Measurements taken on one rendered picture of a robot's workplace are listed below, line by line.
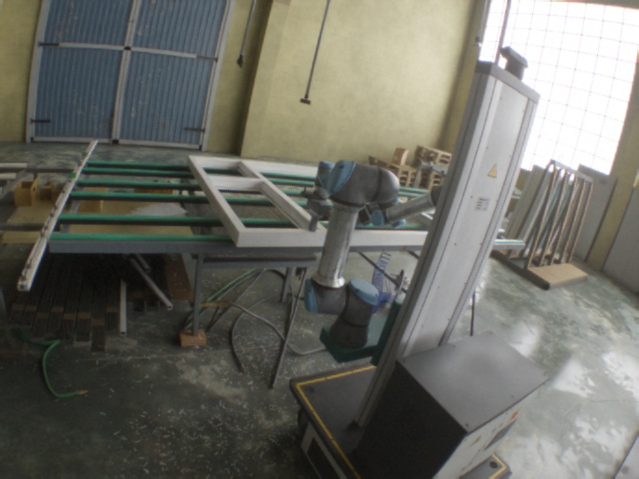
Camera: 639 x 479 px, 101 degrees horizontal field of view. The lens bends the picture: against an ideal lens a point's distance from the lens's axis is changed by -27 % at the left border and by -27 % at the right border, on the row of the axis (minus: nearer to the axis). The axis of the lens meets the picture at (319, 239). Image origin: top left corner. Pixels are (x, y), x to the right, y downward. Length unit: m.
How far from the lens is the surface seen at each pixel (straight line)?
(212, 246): 1.61
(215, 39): 8.04
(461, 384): 1.20
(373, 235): 1.90
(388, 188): 1.14
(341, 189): 1.10
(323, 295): 1.22
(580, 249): 8.55
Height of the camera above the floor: 1.53
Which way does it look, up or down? 21 degrees down
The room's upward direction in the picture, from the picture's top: 14 degrees clockwise
